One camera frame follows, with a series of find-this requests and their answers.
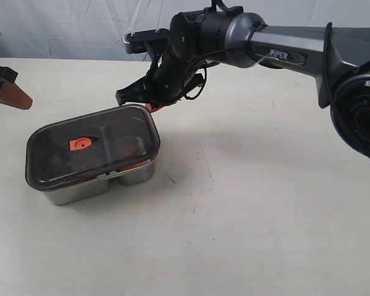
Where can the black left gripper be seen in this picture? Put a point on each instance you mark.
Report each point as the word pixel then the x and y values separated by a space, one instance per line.
pixel 10 94

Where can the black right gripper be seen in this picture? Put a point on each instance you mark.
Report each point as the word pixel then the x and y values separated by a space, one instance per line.
pixel 164 83

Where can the yellow toy cheese wedge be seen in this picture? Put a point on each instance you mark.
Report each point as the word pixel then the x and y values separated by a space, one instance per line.
pixel 131 166

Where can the dark transparent lunch box lid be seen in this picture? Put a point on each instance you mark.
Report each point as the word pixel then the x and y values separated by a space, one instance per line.
pixel 92 145

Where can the stainless steel lunch box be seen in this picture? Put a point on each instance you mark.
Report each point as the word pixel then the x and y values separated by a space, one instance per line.
pixel 101 185

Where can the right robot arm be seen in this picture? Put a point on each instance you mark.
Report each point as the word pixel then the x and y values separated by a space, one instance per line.
pixel 338 58

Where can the white backdrop cloth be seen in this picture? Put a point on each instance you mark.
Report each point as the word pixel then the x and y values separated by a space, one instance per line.
pixel 93 30

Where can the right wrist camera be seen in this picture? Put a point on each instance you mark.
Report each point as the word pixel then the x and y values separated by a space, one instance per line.
pixel 151 41

